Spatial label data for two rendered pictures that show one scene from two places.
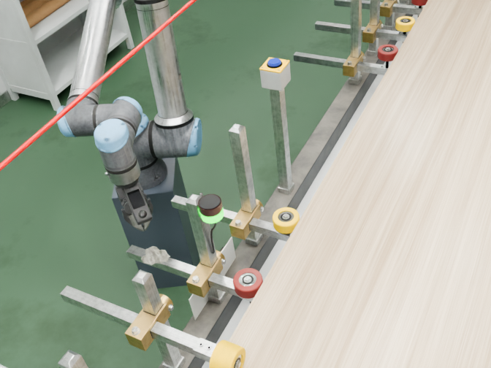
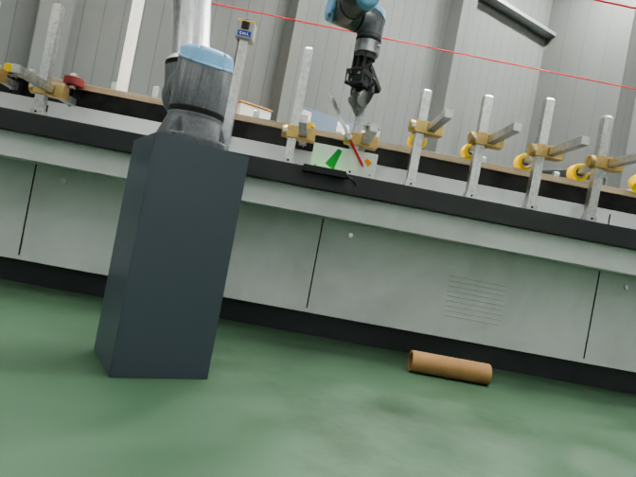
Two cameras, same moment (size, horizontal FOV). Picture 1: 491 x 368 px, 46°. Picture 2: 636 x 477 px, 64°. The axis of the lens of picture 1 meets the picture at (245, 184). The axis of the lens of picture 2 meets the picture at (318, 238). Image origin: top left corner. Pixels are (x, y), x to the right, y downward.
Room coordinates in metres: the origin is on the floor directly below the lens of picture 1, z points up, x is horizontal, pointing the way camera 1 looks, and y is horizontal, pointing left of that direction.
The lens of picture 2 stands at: (2.34, 1.77, 0.41)
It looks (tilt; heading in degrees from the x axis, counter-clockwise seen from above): 1 degrees up; 235
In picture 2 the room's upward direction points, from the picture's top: 11 degrees clockwise
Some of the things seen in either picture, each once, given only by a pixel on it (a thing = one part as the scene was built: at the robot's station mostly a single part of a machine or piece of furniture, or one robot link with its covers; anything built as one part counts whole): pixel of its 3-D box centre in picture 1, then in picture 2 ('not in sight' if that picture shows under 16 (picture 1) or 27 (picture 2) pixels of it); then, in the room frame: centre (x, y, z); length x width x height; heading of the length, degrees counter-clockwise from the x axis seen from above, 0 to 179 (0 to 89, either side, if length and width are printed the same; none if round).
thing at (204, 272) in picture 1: (207, 272); (361, 141); (1.08, 0.15, 0.85); 0.13 x 0.06 x 0.05; 147
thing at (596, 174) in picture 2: not in sight; (596, 173); (0.26, 0.68, 0.90); 0.03 x 0.03 x 0.48; 57
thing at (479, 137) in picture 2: not in sight; (485, 140); (0.66, 0.42, 0.95); 0.13 x 0.06 x 0.05; 147
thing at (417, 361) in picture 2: not in sight; (449, 367); (0.76, 0.53, 0.04); 0.30 x 0.08 x 0.08; 147
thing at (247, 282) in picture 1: (249, 290); not in sight; (0.98, 0.03, 0.85); 0.08 x 0.08 x 0.11
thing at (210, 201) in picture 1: (215, 230); not in sight; (1.07, 0.10, 1.02); 0.06 x 0.06 x 0.22; 57
